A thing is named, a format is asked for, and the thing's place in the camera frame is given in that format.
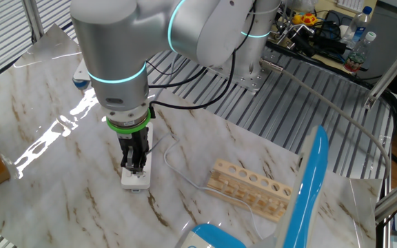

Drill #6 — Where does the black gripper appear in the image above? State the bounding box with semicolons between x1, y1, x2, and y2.
117;126;150;175

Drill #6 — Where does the white power strip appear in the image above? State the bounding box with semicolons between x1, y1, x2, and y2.
121;122;154;194

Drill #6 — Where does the blue and white desk lamp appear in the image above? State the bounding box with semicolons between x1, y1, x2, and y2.
181;124;330;248

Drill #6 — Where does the light wooden desk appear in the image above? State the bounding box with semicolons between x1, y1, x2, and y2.
281;0;380;73

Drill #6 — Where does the marble pattern table mat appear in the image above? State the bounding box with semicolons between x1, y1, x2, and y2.
0;23;384;248

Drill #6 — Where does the wooden test tube rack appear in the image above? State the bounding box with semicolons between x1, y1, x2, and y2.
207;158;294;223

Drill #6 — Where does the clear bottle with white cap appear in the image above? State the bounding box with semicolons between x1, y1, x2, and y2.
343;31;378;75

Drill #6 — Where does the clear bottle with blue cap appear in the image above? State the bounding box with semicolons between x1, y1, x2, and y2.
341;6;374;48

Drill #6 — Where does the grey power strip cable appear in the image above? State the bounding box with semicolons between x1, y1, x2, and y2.
152;53;181;104

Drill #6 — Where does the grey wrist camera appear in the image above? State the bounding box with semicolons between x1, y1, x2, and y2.
72;58;92;91

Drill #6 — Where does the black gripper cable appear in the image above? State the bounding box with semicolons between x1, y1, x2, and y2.
146;0;258;111

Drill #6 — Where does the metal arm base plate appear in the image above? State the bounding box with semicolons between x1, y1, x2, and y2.
207;51;269;93

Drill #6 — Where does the thick grey robot cable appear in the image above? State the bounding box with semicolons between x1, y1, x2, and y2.
259;57;392;189

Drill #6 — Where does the aluminium frame post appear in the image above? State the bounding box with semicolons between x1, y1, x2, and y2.
21;0;45;43

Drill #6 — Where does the black tool and cable clutter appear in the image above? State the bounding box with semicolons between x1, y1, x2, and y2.
269;19;346;58

